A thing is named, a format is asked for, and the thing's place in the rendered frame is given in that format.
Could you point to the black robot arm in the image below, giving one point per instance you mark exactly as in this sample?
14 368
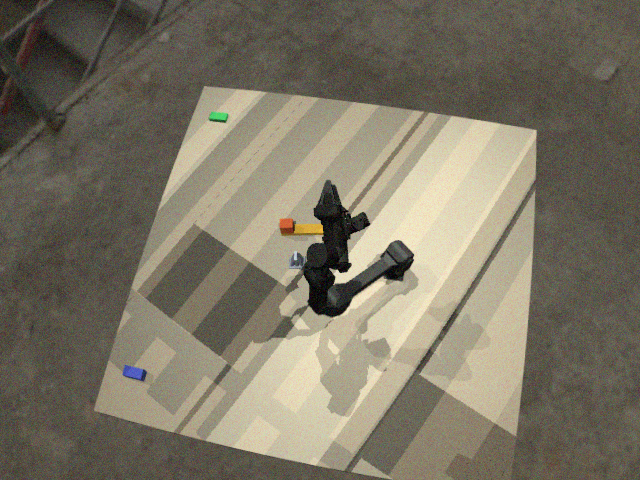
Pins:
332 300

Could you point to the blue rectangular block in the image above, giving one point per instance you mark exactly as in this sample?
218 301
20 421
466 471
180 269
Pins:
134 373

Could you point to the small green block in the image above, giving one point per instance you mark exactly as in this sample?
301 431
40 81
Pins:
218 117

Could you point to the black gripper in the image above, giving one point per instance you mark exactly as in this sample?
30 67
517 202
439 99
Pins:
330 211

